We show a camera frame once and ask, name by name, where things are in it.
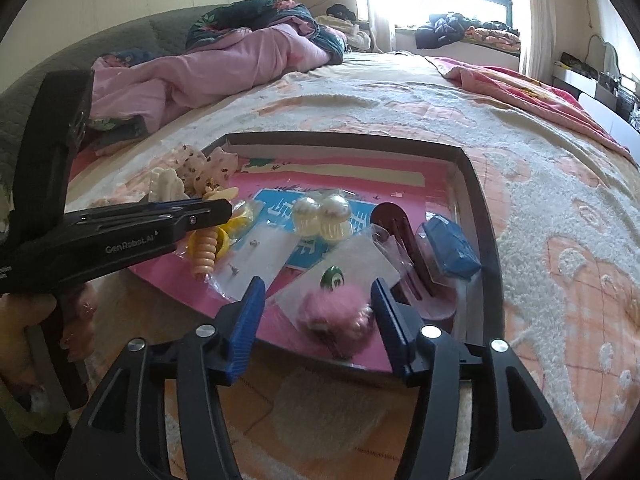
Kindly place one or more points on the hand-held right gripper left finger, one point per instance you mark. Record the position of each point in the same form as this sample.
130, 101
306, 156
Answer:
245, 320

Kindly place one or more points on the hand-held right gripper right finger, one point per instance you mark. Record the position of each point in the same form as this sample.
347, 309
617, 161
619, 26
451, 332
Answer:
387, 320

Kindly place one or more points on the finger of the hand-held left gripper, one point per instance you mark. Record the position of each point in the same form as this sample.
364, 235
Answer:
125, 212
205, 215

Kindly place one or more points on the white claw hair clip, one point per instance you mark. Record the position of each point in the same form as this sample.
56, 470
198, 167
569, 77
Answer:
167, 182

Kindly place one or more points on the floral fabric scrunchie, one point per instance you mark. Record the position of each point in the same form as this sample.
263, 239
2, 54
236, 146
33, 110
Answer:
210, 165

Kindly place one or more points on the pink fluffy hair clip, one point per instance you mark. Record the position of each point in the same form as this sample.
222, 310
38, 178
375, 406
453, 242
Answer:
330, 315

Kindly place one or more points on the white earring card bag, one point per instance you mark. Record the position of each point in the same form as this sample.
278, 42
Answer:
265, 255

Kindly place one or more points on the white card bag green bead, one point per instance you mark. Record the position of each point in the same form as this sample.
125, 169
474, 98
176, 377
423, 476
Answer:
350, 260

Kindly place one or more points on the blue item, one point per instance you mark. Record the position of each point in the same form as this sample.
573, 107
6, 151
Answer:
450, 247

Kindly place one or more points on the cream pearl claw clips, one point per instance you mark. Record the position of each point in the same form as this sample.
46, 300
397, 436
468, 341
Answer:
320, 215

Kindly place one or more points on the dark tray pink interior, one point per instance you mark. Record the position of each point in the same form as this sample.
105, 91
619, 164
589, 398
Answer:
480, 240

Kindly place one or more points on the person's left hand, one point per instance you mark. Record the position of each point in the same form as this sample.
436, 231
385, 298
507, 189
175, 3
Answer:
25, 310

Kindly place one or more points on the dark red hair clip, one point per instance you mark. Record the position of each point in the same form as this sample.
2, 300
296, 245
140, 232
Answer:
400, 240

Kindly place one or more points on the pink quilt with floral cover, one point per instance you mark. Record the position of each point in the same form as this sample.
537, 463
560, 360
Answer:
225, 60

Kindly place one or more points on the grey-green padded headboard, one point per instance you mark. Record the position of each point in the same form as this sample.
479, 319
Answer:
125, 35

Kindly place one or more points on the black garment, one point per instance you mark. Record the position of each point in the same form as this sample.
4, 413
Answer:
341, 12

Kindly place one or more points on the sheer white curtain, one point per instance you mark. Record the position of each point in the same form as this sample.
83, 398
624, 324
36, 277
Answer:
375, 10

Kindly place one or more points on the pink blanket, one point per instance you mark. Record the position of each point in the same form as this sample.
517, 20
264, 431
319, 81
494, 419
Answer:
525, 90

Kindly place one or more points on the dark jacket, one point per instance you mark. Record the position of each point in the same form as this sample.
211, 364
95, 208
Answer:
442, 30

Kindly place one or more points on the colourful folded cloth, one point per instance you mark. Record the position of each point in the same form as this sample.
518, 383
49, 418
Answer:
492, 35

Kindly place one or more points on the white dressing desk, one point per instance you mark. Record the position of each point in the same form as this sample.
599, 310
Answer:
590, 90

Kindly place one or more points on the cream curtain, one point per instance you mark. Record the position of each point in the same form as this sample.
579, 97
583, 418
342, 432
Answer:
535, 20

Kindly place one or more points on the vanity mirror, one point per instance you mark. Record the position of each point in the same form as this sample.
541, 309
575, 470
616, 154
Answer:
602, 55

